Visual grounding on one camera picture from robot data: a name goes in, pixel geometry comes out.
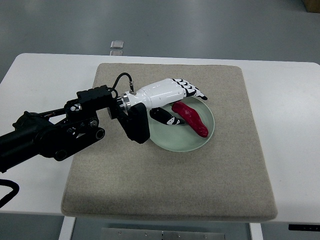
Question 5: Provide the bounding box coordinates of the light green round plate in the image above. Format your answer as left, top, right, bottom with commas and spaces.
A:
148, 97, 215, 152

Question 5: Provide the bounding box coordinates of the black table control panel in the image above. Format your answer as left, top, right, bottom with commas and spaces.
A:
288, 224, 320, 232

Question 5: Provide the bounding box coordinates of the black cable loop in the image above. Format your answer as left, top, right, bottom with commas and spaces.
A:
0, 72, 137, 208

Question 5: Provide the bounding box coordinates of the clear floor marker upper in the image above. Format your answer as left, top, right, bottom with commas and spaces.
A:
110, 40, 124, 49

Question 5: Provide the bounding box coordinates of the red chili pepper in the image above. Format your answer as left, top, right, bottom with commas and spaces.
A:
171, 101, 209, 138

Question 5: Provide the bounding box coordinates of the cardboard box corner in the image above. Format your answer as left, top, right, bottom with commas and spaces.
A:
303, 0, 320, 13

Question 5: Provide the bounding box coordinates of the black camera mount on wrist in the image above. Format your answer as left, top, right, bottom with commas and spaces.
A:
117, 103, 150, 144

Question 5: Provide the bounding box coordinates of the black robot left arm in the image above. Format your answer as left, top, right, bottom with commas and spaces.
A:
0, 85, 119, 173

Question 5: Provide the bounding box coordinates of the metal bracket under table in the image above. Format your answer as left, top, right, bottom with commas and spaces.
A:
100, 227, 226, 240

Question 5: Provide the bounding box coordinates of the beige felt mat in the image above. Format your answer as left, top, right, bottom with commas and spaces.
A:
61, 63, 278, 222

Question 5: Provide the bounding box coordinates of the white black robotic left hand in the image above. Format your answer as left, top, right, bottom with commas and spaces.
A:
121, 78, 208, 125

